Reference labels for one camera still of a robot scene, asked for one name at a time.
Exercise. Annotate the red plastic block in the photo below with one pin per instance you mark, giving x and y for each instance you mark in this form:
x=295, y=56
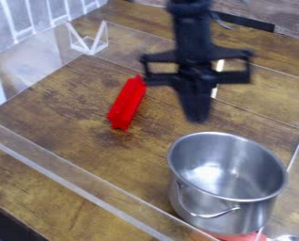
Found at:
x=125, y=104

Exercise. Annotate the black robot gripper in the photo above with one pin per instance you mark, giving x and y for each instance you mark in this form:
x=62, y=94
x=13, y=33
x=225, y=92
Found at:
x=193, y=53

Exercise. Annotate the clear acrylic front barrier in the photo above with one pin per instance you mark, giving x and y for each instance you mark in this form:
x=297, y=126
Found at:
x=125, y=206

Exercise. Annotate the clear acrylic triangle bracket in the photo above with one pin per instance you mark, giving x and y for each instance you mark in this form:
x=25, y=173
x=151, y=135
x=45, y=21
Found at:
x=86, y=45

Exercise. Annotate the red object under pot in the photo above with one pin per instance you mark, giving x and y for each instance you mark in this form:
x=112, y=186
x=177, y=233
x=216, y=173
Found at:
x=243, y=237

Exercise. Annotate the silver metal object corner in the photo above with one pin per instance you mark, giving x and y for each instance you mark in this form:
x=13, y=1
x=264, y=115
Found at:
x=284, y=237

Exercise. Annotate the silver metal pot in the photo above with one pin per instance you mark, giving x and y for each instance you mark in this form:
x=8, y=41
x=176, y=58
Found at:
x=227, y=179

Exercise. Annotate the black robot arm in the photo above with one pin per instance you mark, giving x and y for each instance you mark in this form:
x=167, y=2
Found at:
x=181, y=7

